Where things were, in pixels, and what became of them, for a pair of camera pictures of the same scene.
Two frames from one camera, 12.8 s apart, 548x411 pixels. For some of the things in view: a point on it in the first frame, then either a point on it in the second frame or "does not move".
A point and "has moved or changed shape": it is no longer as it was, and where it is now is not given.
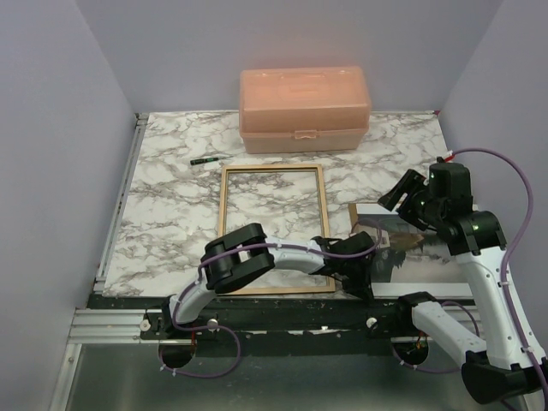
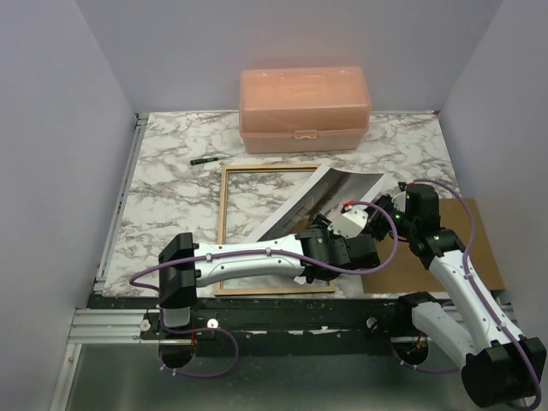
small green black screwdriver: x=206 y=160 does not move
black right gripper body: x=423 y=209 to x=383 y=224
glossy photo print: x=406 y=252 has moved or changed shape
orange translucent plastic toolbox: x=304 y=108 does not move
